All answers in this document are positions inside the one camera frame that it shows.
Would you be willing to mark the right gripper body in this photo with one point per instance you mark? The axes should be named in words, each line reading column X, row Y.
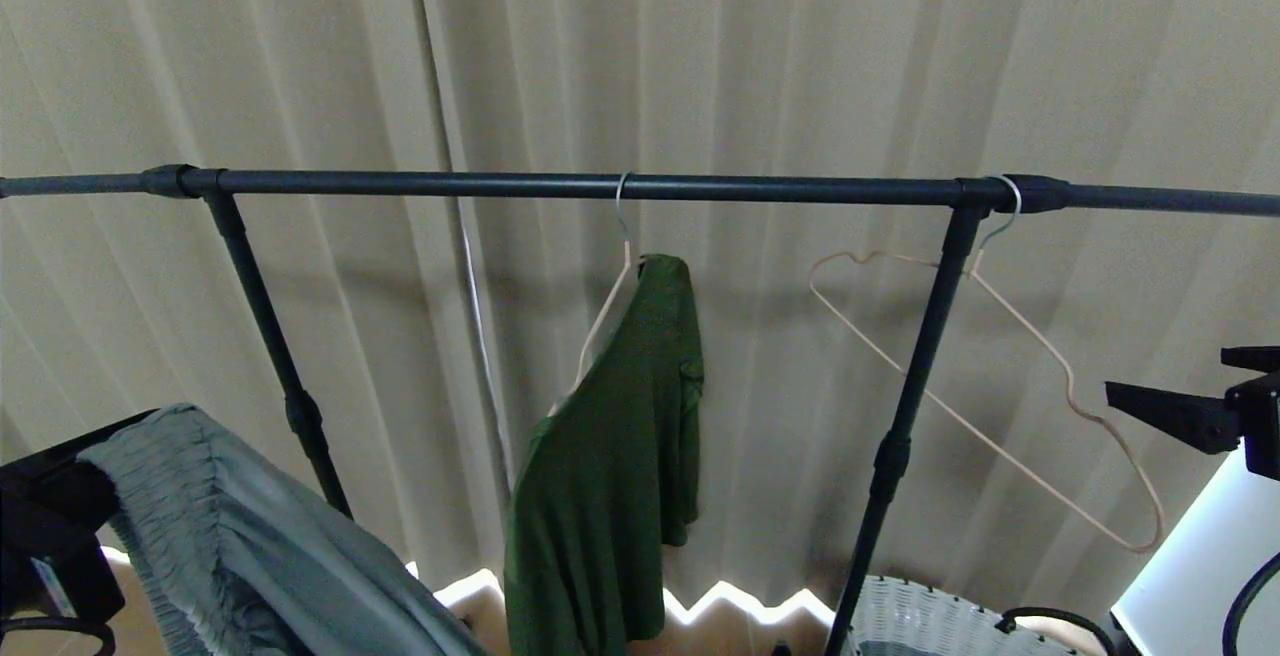
column 1262, row 426

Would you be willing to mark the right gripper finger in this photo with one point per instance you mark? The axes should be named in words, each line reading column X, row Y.
column 1255, row 359
column 1180, row 416

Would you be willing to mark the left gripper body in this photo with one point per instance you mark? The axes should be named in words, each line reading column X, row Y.
column 50, row 526

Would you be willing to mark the pink clothes hanger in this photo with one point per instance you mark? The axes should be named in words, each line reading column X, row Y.
column 597, row 331
column 1000, row 443

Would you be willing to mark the pale grey shorts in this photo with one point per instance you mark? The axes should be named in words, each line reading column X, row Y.
column 280, row 556

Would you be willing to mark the green long-sleeved shirt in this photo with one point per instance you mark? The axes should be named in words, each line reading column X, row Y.
column 600, row 496

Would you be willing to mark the white laundry basket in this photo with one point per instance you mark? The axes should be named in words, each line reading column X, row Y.
column 920, row 616

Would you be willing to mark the black clothes rack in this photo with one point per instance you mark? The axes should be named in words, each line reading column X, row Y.
column 400, row 183

